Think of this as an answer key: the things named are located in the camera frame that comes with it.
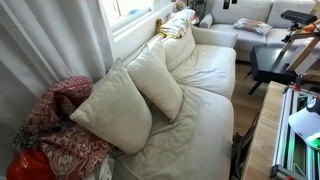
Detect cream white throw pillow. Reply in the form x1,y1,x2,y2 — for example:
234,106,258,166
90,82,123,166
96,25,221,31
69,57,154,156
125,44,185,124

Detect multicolour patterned pillow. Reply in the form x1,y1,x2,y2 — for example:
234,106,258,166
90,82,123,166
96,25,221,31
233,17,273,37

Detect cream fabric sofa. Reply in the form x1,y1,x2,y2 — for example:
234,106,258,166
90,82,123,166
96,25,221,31
89,24,239,180

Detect yellow floral blanket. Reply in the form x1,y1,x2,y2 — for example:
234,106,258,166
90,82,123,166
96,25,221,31
154,8,197,39

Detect light grey sofa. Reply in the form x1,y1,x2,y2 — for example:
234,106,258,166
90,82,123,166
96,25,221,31
198,0,320,63

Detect red patterned blanket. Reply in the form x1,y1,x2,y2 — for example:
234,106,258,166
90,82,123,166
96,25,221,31
12,75,111,180

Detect black coffee table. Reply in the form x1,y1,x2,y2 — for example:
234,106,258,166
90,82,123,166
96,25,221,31
247,44,301,96

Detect white curtain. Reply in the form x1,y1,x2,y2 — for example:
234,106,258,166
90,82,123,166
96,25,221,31
0,0,114,178

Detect red black clamp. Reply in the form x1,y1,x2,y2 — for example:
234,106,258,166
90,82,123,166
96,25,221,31
293,74,304,91

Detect wooden stand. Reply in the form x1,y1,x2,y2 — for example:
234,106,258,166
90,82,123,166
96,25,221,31
278,0,320,76

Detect shiny red bag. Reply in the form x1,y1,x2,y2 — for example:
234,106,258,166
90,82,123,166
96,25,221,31
5,148,58,180

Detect orange object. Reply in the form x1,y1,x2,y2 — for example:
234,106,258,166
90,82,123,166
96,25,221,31
301,21,320,34

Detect white window frame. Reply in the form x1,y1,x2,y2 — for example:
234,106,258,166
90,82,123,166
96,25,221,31
98,0,176,43

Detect black power cables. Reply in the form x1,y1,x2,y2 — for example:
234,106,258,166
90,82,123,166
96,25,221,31
229,111,261,179

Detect aluminium rail frame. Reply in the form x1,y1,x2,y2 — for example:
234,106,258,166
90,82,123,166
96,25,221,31
269,84,320,180

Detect black camera on mount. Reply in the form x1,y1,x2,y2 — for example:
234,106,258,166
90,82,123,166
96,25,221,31
280,9,318,44

